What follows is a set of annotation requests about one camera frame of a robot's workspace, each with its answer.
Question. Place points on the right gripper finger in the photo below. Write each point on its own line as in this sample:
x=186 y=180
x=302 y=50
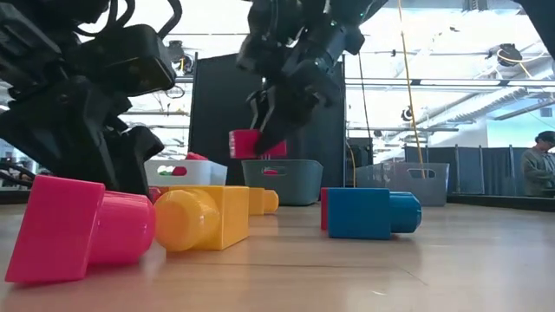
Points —
x=262 y=108
x=290 y=121

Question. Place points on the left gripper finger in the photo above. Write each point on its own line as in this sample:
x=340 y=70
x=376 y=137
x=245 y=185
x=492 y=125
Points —
x=136 y=151
x=91 y=160

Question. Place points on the green four-stud block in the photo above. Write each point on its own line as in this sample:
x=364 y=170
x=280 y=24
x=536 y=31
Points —
x=165 y=173

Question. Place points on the red four-stud block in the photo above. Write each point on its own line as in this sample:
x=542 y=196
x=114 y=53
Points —
x=195 y=157

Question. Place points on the teal plastic bin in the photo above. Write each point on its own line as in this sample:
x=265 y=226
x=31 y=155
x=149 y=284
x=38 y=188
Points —
x=299 y=186

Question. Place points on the white plastic bin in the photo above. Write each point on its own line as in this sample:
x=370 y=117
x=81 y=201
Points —
x=208 y=173

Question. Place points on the yellow one-stud block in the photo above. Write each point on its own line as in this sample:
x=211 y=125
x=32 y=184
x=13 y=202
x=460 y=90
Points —
x=260 y=201
x=225 y=216

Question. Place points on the red one-stud block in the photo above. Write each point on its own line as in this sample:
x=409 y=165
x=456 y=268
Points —
x=324 y=216

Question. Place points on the blue one-stud block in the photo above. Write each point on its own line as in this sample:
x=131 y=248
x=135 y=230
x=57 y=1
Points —
x=360 y=212

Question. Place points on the clear grey plastic bin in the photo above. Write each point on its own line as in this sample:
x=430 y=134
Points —
x=390 y=186

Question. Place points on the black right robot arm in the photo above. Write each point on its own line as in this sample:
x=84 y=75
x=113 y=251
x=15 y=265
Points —
x=347 y=30

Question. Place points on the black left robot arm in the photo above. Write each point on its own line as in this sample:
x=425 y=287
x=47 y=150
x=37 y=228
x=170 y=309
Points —
x=26 y=43

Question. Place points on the black room divider panel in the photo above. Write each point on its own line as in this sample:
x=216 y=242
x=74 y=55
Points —
x=217 y=112

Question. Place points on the thin black hanging hoop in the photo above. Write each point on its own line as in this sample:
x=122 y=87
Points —
x=174 y=86

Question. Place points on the black equipment box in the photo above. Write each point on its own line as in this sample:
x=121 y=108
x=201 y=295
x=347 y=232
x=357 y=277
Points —
x=362 y=149

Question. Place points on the small black hanging reel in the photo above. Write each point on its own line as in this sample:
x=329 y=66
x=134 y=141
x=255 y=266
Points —
x=406 y=114

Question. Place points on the dark blue partition fence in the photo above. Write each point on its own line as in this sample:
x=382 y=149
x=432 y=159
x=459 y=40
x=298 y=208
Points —
x=477 y=171

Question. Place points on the person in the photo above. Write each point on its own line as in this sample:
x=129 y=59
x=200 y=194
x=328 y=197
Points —
x=537 y=169

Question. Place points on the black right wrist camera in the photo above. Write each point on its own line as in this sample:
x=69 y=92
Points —
x=269 y=39

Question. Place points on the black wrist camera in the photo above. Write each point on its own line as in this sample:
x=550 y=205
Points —
x=269 y=39
x=130 y=60

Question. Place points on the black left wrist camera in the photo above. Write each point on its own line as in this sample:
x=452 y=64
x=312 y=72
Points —
x=130 y=60

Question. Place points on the black aluminium table frame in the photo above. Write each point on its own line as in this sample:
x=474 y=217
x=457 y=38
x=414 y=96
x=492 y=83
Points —
x=498 y=202

